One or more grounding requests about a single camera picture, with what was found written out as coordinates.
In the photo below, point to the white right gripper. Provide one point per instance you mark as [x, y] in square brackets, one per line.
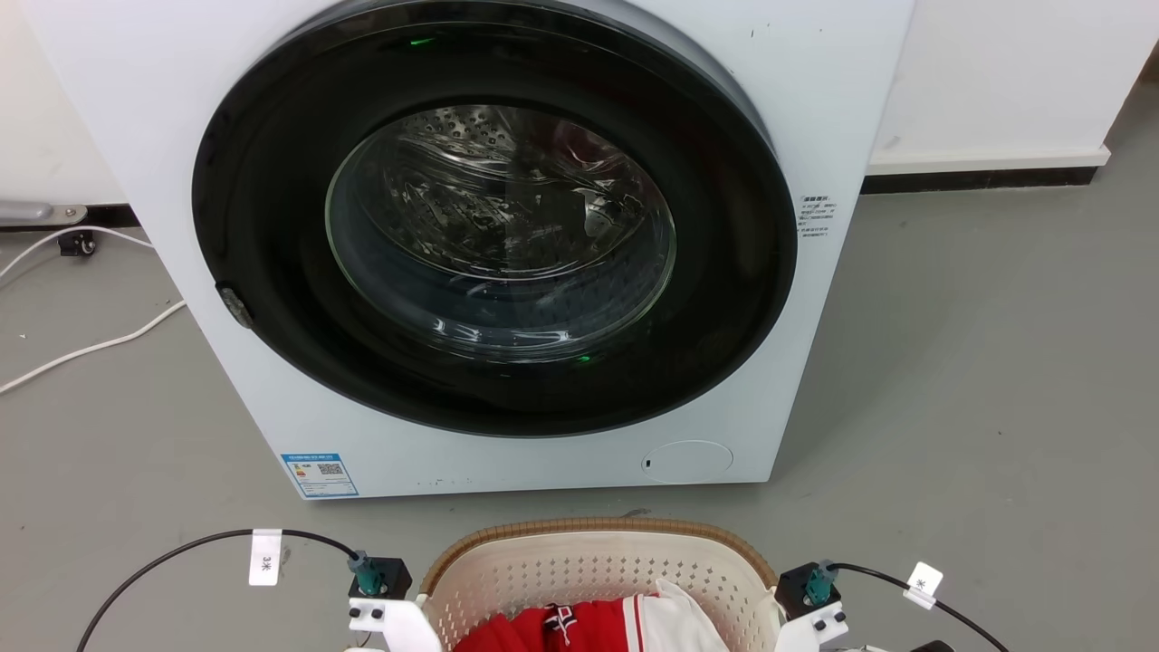
[810, 634]

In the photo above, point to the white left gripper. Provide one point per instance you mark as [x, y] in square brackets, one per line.
[403, 620]

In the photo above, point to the cream perforated laundry basket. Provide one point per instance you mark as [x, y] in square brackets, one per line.
[579, 566]

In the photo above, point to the white garment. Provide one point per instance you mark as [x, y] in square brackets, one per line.
[675, 620]

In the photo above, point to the blue energy label sticker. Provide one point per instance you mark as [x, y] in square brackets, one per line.
[319, 474]

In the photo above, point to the red garment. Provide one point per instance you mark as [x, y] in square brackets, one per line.
[593, 625]

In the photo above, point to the round white filter cover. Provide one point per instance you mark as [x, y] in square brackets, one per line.
[686, 461]

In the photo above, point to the black round glass washer door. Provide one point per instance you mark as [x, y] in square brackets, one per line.
[272, 226]

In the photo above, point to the white text sticker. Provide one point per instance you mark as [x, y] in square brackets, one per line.
[817, 215]

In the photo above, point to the black caster wheel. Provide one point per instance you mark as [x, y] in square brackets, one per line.
[78, 243]

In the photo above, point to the white front-load washing machine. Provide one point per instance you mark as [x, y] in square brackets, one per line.
[181, 136]

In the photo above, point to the grey metal base leg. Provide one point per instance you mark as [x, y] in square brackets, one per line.
[36, 214]

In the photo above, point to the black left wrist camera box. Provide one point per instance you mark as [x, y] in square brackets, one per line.
[394, 575]

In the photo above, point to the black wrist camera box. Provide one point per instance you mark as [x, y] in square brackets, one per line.
[394, 575]
[795, 587]

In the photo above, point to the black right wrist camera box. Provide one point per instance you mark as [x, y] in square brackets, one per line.
[795, 587]

